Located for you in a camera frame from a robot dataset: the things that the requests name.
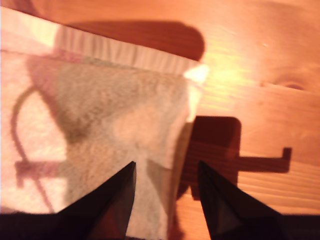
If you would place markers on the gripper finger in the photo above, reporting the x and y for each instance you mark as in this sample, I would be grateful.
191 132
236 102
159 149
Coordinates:
232 215
107 212

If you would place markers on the white pink-striped tea towel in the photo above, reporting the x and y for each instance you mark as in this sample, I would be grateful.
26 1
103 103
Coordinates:
100 112

